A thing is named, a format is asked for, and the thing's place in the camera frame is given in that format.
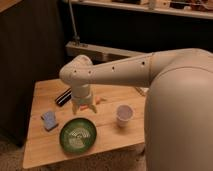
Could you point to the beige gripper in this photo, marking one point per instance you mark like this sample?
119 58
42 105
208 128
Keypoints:
82 95

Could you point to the green ceramic bowl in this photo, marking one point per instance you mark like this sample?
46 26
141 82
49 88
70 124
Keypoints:
77 136

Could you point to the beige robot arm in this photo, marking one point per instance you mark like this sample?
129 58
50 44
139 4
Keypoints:
178 114

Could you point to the small orange object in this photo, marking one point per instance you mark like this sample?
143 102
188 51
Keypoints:
98 100

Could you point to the blue sponge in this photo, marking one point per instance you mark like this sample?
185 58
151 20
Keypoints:
49 120

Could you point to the wooden table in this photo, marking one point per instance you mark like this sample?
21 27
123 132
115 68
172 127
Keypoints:
57 134

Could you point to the white paper cup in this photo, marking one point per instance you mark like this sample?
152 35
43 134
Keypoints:
124 114

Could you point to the metal pole stand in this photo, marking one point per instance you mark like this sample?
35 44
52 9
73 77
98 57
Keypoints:
76 36

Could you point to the wooden shelf with items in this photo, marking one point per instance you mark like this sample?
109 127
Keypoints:
187 8

